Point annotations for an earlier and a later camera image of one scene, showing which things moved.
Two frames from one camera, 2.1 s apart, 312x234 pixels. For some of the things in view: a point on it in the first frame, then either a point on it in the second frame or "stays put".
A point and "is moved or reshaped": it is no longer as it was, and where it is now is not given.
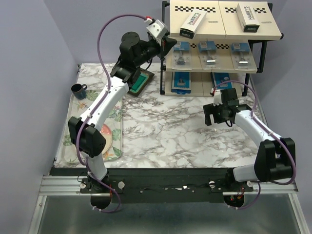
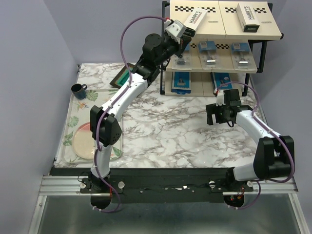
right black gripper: x=209 y=109 stays put
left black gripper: x=168 y=44 -> x=184 y=41
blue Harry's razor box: x=218 y=77 stays put
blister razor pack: x=182 y=58 stays put
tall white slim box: x=188 y=28 is moved or reshaped
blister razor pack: x=242 y=58 stays put
